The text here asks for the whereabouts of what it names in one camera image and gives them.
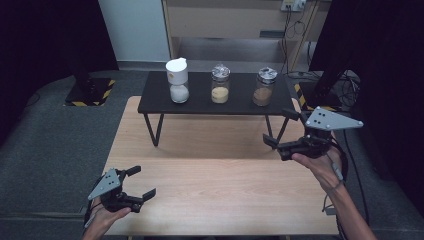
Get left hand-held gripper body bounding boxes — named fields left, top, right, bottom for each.
left=87, top=168, right=145, bottom=214

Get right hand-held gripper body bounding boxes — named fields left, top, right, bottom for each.
left=277, top=106, right=364, bottom=162

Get silver-lidded jar of brown powder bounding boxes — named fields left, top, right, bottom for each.
left=252, top=66, right=278, bottom=107

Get silver-lidded jar of yellow powder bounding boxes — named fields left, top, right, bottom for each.
left=210, top=63, right=232, bottom=105

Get black shelf with metal legs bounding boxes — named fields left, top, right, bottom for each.
left=137, top=70, right=297, bottom=150

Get white-lidded glass salt jar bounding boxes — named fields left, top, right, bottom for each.
left=165, top=57, right=190, bottom=104

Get person's left hand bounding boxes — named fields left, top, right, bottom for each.
left=87, top=198, right=132, bottom=231

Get person's right hand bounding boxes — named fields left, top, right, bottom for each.
left=291, top=146, right=344, bottom=195

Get black stand with striped base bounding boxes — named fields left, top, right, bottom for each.
left=294, top=59, right=351, bottom=112
left=64, top=49, right=116, bottom=108

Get dark curtain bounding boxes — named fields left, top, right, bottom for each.
left=0, top=0, right=119, bottom=148
left=308, top=0, right=424, bottom=208

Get white power strip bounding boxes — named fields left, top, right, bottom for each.
left=280, top=0, right=307, bottom=13

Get wooden cabinet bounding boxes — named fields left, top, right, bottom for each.
left=162, top=0, right=321, bottom=73

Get white panel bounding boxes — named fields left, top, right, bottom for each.
left=98, top=0, right=172, bottom=63

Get left hand-held gripper cable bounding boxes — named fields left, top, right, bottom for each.
left=83, top=179, right=101, bottom=228

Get hand-held gripper cable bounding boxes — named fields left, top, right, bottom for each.
left=83, top=179, right=101, bottom=228
left=321, top=138, right=351, bottom=240

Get right hand-held gripper cable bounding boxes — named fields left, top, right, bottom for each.
left=321, top=138, right=351, bottom=240

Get long black floor cable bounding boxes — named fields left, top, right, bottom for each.
left=342, top=128, right=371, bottom=228

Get bundle of floor cables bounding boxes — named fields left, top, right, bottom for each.
left=333, top=69, right=362, bottom=109

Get black wall cables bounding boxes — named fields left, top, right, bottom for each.
left=280, top=6, right=316, bottom=75

